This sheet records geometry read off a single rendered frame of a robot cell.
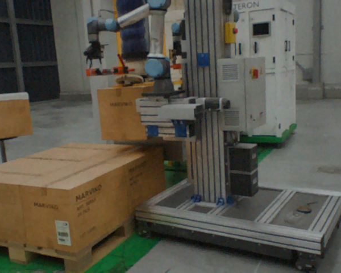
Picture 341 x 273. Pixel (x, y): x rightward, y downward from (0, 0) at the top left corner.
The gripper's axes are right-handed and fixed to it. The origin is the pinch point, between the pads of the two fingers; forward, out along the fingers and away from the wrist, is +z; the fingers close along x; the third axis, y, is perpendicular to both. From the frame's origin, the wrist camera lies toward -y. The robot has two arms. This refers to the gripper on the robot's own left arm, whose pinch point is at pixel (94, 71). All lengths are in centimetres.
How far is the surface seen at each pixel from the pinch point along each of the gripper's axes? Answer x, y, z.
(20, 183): 31, -48, 67
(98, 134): 103, 152, 73
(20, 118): 133, 65, 42
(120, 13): 6, 51, -43
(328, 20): -117, 950, -94
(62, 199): -4, -51, 73
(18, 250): 38, -48, 112
